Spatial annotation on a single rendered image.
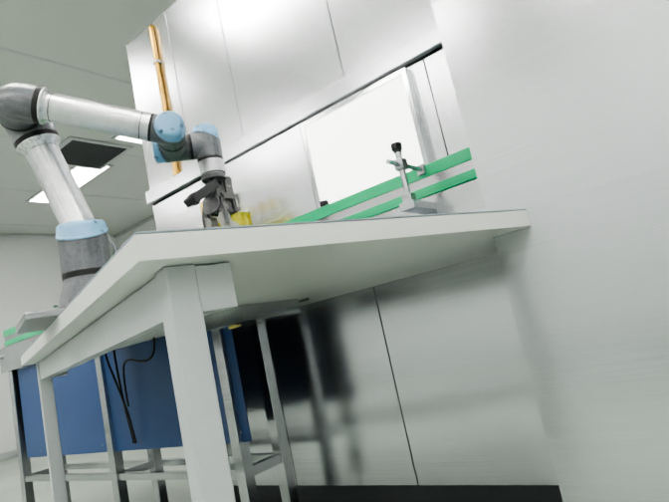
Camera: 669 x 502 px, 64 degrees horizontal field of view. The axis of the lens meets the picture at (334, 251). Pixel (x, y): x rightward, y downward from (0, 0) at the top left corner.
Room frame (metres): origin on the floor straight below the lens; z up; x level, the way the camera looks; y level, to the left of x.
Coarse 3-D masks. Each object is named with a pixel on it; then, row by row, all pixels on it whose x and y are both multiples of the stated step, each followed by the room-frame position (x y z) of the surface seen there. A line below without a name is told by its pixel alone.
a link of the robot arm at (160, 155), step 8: (152, 144) 1.42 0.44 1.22; (184, 144) 1.41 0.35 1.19; (160, 152) 1.43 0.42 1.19; (168, 152) 1.41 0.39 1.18; (176, 152) 1.41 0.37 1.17; (184, 152) 1.45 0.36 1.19; (192, 152) 1.46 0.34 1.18; (160, 160) 1.45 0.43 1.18; (168, 160) 1.46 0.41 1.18; (176, 160) 1.47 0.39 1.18
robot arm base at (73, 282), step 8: (72, 272) 1.22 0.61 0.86; (80, 272) 1.22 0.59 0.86; (88, 272) 1.23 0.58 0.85; (96, 272) 1.24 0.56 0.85; (64, 280) 1.23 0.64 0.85; (72, 280) 1.22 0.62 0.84; (80, 280) 1.22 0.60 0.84; (88, 280) 1.22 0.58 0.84; (64, 288) 1.23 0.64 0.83; (72, 288) 1.22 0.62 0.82; (80, 288) 1.22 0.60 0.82; (64, 296) 1.22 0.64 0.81; (72, 296) 1.21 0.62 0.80; (64, 304) 1.21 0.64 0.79
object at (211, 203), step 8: (208, 176) 1.46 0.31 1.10; (216, 176) 1.47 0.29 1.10; (224, 176) 1.48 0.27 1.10; (224, 184) 1.51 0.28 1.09; (216, 192) 1.46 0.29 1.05; (224, 192) 1.47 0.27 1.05; (232, 192) 1.52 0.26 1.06; (208, 200) 1.47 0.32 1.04; (216, 200) 1.46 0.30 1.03; (224, 200) 1.47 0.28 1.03; (232, 200) 1.51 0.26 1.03; (208, 208) 1.48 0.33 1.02; (216, 208) 1.46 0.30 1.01; (232, 208) 1.51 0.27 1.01; (240, 208) 1.52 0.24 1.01; (216, 216) 1.52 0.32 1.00
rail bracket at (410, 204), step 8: (392, 144) 1.23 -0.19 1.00; (400, 144) 1.23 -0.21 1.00; (400, 152) 1.24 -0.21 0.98; (392, 160) 1.20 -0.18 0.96; (400, 160) 1.23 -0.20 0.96; (400, 168) 1.23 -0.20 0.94; (408, 168) 1.27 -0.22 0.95; (416, 168) 1.30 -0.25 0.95; (424, 168) 1.32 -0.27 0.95; (400, 176) 1.24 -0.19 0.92; (408, 184) 1.24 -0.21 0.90; (408, 192) 1.23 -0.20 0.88; (408, 200) 1.22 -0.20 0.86; (416, 200) 1.23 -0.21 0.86; (400, 208) 1.24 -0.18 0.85; (408, 208) 1.23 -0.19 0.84; (416, 208) 1.24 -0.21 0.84; (424, 208) 1.26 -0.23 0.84; (432, 208) 1.29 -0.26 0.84
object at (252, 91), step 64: (192, 0) 2.03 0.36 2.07; (256, 0) 1.83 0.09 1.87; (320, 0) 1.67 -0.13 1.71; (384, 0) 1.53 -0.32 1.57; (192, 64) 2.07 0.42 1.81; (256, 64) 1.87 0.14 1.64; (320, 64) 1.70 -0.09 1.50; (384, 64) 1.54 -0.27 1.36; (256, 128) 1.87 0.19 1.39; (448, 128) 1.47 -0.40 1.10
